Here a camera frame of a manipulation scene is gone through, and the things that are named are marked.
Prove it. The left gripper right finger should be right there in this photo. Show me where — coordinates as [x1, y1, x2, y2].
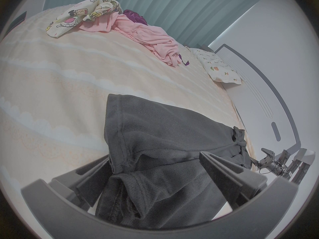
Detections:
[199, 151, 268, 210]

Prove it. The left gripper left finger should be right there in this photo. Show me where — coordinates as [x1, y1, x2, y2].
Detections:
[51, 157, 112, 207]

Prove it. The black T-shirt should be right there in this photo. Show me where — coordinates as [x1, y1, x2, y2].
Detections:
[95, 94, 253, 228]

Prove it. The white printed pillow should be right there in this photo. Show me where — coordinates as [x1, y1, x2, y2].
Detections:
[189, 47, 243, 85]

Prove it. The pink garment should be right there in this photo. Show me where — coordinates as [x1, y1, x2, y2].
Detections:
[79, 11, 182, 67]

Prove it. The white printed garment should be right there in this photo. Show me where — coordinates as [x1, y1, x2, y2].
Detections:
[46, 0, 124, 38]

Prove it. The purple garment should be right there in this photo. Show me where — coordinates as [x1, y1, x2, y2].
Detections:
[123, 9, 190, 66]

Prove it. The blue-green curtain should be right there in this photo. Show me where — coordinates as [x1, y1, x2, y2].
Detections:
[42, 0, 269, 50]

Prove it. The dark cabinet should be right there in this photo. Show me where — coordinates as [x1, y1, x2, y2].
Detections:
[7, 11, 27, 32]

